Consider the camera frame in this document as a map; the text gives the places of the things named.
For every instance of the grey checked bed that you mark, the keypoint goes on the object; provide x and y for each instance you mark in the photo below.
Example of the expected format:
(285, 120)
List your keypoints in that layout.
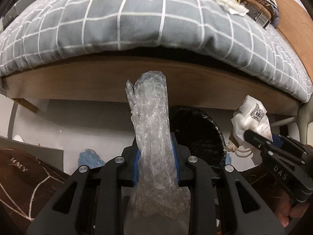
(146, 22)

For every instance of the silver and black packet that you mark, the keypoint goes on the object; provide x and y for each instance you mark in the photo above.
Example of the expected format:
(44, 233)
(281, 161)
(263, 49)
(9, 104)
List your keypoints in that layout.
(259, 17)

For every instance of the white paper bag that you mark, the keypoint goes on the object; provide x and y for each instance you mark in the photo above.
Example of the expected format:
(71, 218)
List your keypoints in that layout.
(247, 120)

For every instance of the brown wooden panel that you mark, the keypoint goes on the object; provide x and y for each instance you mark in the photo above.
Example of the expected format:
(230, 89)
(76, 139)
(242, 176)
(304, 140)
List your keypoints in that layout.
(296, 24)

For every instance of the black trash bin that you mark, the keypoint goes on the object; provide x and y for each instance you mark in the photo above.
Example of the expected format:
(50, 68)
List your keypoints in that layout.
(195, 132)

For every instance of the clear bubble wrap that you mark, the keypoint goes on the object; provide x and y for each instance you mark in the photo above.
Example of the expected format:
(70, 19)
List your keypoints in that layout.
(152, 117)

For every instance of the person's right hand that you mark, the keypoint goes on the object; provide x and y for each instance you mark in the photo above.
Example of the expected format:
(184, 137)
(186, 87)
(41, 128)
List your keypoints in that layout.
(285, 210)

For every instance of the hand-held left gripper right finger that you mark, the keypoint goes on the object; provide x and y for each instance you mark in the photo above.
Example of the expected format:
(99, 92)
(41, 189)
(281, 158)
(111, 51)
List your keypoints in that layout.
(177, 161)

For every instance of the brown cloth with white lines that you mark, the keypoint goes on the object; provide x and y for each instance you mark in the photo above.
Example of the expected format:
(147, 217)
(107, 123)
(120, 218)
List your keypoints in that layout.
(22, 183)

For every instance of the beige metal frame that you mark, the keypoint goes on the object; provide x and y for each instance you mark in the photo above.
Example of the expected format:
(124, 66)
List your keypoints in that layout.
(304, 120)

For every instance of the wooden bed frame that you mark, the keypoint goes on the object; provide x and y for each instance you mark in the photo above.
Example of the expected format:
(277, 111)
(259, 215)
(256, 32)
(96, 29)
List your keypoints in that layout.
(97, 80)

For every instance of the blue crumpled item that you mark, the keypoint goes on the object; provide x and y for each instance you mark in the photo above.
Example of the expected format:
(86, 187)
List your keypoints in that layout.
(89, 158)

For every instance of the brown fleece blanket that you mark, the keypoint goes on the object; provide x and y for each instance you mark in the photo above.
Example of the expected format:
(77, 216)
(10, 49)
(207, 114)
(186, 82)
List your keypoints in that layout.
(254, 2)

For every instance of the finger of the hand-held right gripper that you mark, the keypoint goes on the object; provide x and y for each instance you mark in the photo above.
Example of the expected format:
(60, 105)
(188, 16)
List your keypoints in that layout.
(256, 139)
(277, 140)

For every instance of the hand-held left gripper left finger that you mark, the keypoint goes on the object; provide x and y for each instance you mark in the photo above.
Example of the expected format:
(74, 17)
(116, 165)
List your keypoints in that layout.
(135, 170)

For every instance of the white crumpled tissue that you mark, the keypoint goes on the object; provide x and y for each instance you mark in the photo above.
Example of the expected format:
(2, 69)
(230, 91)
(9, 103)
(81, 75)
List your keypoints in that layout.
(229, 3)

